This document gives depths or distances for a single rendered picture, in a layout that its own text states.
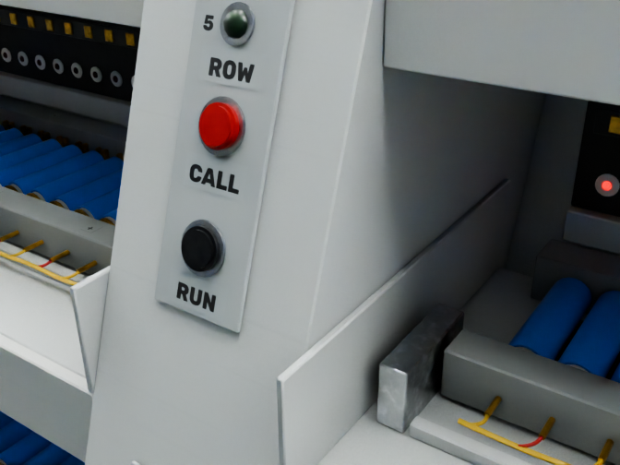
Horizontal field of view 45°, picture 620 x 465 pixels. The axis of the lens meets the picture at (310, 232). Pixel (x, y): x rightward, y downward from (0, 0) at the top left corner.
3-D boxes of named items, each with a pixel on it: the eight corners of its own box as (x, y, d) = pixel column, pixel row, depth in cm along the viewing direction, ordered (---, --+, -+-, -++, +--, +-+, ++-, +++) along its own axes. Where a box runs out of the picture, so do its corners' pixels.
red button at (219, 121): (229, 154, 25) (236, 106, 25) (193, 145, 26) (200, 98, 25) (247, 154, 26) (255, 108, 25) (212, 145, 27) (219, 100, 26)
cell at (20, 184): (108, 178, 50) (26, 214, 45) (89, 172, 51) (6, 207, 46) (104, 152, 49) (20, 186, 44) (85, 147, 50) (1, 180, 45)
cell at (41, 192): (130, 185, 49) (48, 222, 44) (111, 179, 50) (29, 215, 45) (126, 159, 48) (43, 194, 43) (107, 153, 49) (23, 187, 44)
